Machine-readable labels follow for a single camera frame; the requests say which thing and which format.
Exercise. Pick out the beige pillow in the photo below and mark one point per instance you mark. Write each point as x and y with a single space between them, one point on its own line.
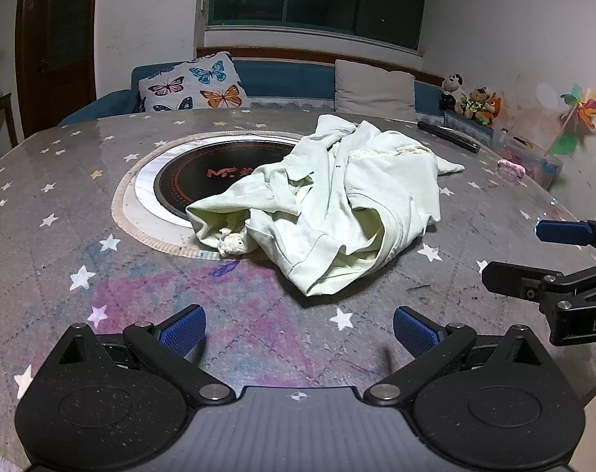
374 89

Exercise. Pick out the brown bear plush toy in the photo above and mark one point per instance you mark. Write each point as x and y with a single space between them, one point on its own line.
476 105

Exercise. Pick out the butterfly print pillow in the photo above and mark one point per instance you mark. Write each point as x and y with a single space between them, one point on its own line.
190 83

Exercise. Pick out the panda plush toy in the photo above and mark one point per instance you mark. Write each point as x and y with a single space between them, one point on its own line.
451 91

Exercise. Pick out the colourful pinwheel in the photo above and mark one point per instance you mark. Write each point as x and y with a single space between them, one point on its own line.
584 108

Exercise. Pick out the clear plastic storage box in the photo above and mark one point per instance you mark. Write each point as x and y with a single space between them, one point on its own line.
529 162

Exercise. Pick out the long black remote control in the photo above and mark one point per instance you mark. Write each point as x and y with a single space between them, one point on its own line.
448 135

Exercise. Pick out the round black induction cooktop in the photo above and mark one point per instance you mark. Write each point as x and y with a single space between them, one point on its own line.
199 177

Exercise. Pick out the blue sofa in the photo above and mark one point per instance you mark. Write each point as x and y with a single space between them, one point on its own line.
278 78

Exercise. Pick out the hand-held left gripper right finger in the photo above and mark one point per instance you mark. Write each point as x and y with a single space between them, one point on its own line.
412 330

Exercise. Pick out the orange fox plush toy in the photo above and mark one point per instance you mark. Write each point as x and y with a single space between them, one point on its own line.
494 105

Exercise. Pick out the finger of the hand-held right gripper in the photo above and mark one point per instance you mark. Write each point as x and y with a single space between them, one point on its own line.
509 278
561 232

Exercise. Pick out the pale green shirt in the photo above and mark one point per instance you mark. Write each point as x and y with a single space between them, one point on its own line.
347 196

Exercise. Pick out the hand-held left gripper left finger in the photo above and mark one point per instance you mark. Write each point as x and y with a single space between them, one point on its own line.
185 330

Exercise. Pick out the dark wooden door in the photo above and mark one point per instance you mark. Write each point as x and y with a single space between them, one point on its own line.
57 44

